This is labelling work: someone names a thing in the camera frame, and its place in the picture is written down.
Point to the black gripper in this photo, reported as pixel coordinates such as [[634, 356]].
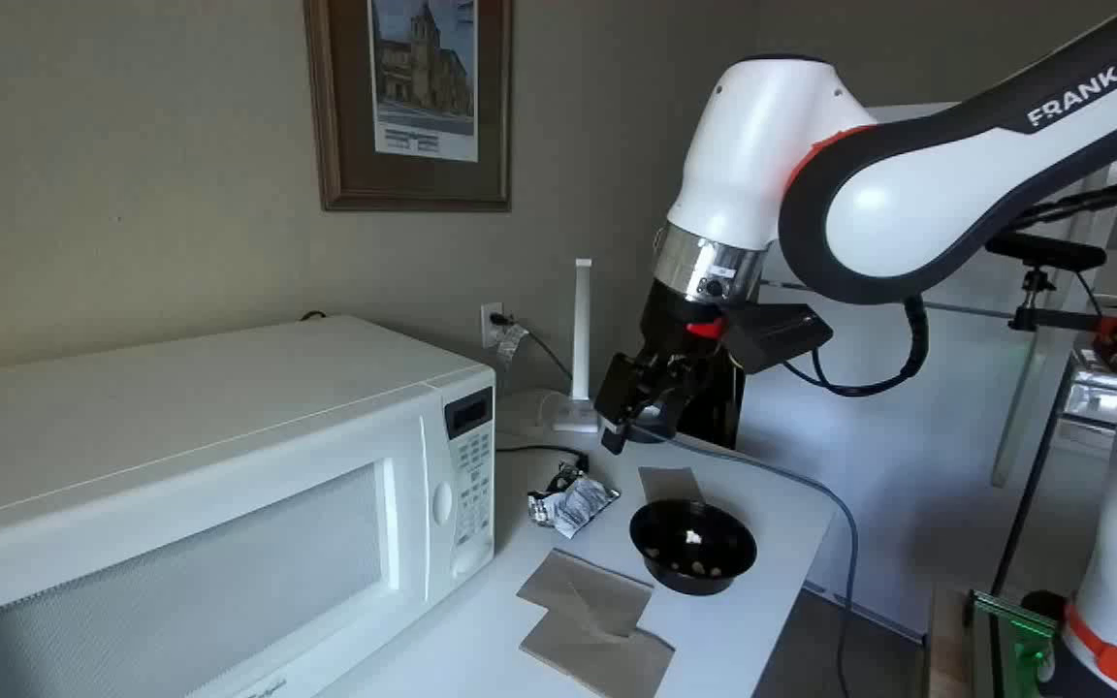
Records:
[[679, 343]]

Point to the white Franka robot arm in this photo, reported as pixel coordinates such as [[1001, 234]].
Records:
[[766, 141]]

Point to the white microwave oven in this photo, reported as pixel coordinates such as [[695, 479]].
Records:
[[194, 439]]

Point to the grey square pad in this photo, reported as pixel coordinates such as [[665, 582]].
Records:
[[670, 481]]

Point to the white bottle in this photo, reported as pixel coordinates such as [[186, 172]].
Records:
[[578, 336]]

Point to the silver foil packet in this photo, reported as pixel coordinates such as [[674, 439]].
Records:
[[576, 503]]

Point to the large white panel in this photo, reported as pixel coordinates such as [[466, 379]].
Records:
[[932, 490]]

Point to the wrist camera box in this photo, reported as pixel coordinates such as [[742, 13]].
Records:
[[777, 336]]

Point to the white wall outlet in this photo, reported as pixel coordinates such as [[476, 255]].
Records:
[[492, 322]]

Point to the brown framed wall picture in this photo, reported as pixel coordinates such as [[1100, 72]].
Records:
[[351, 130]]

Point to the black camera on tripod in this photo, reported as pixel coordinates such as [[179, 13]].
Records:
[[1045, 249]]

